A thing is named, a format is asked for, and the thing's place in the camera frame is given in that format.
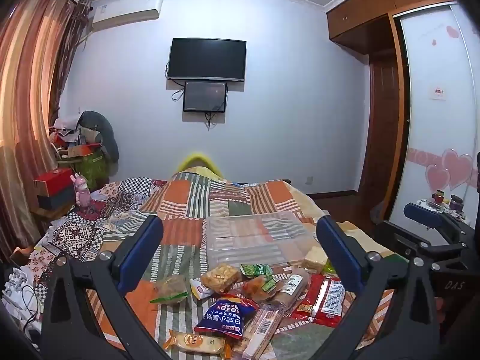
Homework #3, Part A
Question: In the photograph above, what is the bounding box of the red box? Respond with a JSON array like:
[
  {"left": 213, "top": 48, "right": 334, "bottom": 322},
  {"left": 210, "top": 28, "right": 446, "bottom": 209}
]
[{"left": 33, "top": 168, "right": 76, "bottom": 197}]

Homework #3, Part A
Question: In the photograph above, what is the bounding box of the orange fried snack packet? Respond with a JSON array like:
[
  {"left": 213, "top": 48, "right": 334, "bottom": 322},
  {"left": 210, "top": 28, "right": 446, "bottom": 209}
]
[{"left": 241, "top": 275, "right": 279, "bottom": 303}]

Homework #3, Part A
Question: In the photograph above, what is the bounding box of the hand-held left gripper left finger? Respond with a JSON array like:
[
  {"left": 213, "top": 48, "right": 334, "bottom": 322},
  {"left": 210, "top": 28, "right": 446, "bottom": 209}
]
[{"left": 40, "top": 214, "right": 169, "bottom": 360}]

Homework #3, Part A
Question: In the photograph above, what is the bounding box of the blue snack packet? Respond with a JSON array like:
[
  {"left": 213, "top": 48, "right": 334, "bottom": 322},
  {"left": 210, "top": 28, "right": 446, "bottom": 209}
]
[{"left": 194, "top": 295, "right": 260, "bottom": 341}]

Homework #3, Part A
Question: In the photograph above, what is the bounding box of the red snack packet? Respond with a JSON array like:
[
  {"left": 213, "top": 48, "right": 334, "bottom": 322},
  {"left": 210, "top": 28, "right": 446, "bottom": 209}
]
[{"left": 292, "top": 274, "right": 354, "bottom": 328}]

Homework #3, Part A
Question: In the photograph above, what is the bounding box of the brown cake packet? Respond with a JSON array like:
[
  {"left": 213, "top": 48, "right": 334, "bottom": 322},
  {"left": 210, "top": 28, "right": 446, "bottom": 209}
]
[{"left": 268, "top": 269, "right": 313, "bottom": 310}]

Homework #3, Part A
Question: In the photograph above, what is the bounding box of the clear packet with green edge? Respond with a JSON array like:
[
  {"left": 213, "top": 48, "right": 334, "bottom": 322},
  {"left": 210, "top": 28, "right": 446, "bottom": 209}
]
[{"left": 149, "top": 274, "right": 189, "bottom": 304}]

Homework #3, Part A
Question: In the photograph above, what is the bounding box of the wooden overhead cabinet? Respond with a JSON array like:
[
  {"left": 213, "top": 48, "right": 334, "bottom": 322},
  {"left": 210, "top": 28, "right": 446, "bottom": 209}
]
[{"left": 325, "top": 0, "right": 455, "bottom": 58}]

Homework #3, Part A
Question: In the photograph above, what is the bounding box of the orange bread packet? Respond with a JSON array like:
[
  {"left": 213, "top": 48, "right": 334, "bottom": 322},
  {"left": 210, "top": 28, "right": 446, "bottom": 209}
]
[{"left": 164, "top": 329, "right": 234, "bottom": 358}]

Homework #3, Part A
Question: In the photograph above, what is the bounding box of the brown wooden door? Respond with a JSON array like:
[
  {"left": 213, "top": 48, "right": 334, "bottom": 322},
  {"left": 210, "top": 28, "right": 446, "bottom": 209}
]
[{"left": 361, "top": 54, "right": 410, "bottom": 212}]

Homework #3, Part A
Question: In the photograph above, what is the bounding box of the wall television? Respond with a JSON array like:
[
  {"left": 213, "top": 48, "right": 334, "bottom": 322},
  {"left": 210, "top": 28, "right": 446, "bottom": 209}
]
[{"left": 167, "top": 37, "right": 247, "bottom": 82}]

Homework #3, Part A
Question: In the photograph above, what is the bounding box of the white wardrobe door with hearts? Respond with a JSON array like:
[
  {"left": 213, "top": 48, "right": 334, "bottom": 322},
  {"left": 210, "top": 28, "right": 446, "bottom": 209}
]
[{"left": 388, "top": 2, "right": 480, "bottom": 229}]

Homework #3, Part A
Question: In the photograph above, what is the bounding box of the small wall monitor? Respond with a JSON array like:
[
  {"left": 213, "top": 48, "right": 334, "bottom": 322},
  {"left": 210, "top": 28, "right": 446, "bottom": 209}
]
[{"left": 183, "top": 81, "right": 228, "bottom": 113}]

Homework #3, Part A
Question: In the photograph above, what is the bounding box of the striped orange green blanket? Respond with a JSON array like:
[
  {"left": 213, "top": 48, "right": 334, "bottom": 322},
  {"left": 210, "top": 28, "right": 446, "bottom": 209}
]
[{"left": 84, "top": 167, "right": 409, "bottom": 360}]

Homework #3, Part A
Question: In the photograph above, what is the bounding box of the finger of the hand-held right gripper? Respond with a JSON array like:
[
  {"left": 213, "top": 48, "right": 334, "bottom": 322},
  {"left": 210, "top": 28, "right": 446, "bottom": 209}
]
[{"left": 404, "top": 202, "right": 470, "bottom": 249}]

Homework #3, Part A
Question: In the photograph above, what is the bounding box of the clear plastic container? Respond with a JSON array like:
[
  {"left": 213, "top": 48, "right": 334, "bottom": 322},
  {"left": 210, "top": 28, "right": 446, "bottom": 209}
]
[{"left": 204, "top": 211, "right": 319, "bottom": 271}]

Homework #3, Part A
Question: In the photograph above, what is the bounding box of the green pea packet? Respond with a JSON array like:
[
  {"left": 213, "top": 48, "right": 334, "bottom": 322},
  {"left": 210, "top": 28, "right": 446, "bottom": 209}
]
[{"left": 240, "top": 263, "right": 273, "bottom": 280}]

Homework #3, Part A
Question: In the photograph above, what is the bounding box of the checkered patchwork quilt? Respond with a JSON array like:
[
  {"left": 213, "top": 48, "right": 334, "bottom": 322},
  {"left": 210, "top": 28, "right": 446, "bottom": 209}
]
[{"left": 15, "top": 176, "right": 169, "bottom": 308}]

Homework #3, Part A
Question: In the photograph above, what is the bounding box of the white and yellow snack packet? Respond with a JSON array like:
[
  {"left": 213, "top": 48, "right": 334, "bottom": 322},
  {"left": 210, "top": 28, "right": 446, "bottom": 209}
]
[{"left": 189, "top": 277, "right": 215, "bottom": 301}]

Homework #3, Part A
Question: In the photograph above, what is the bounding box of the cardboard box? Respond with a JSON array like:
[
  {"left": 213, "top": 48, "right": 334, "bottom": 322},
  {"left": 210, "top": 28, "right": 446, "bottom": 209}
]
[{"left": 67, "top": 143, "right": 103, "bottom": 159}]

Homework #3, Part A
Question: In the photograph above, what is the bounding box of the striped long biscuit packet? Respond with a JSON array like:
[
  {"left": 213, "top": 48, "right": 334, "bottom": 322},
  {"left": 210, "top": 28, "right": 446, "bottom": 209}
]
[{"left": 242, "top": 305, "right": 284, "bottom": 360}]

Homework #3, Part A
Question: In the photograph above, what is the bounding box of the green box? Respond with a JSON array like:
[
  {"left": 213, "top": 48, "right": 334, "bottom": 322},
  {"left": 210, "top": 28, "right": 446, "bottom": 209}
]
[{"left": 57, "top": 150, "right": 110, "bottom": 190}]

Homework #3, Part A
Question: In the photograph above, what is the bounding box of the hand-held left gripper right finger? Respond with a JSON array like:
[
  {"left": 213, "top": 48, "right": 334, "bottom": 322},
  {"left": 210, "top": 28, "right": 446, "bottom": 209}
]
[{"left": 317, "top": 215, "right": 451, "bottom": 360}]

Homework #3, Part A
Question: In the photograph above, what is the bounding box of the pink plush rabbit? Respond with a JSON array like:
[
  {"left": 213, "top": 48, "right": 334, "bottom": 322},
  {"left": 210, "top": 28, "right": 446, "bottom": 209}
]
[{"left": 72, "top": 172, "right": 91, "bottom": 207}]

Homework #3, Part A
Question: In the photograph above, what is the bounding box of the striped brown curtain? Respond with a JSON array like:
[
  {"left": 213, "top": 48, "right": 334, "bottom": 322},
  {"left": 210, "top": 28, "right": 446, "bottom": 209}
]
[{"left": 0, "top": 0, "right": 92, "bottom": 256}]

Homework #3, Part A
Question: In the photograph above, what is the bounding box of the yellow cloth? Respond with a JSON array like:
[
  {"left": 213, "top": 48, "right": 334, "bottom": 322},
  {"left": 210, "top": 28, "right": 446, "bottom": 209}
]
[{"left": 176, "top": 151, "right": 227, "bottom": 179}]

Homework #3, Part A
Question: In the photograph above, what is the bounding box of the black monitor cable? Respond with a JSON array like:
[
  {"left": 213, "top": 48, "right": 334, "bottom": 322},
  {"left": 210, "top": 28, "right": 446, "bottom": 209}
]
[{"left": 204, "top": 105, "right": 220, "bottom": 132}]

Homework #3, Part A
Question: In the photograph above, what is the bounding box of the pale yellow cake packet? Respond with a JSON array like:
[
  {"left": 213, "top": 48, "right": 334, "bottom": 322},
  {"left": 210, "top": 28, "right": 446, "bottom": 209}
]
[{"left": 301, "top": 245, "right": 331, "bottom": 273}]

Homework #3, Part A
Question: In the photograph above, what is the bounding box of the orange rice cracker packet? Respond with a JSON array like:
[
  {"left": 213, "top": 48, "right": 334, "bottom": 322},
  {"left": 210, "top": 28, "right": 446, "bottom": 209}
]
[{"left": 200, "top": 264, "right": 241, "bottom": 295}]

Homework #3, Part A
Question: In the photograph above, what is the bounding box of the white air conditioner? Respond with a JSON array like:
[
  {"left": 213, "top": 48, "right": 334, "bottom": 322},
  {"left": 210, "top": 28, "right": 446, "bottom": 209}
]
[{"left": 90, "top": 0, "right": 163, "bottom": 34}]

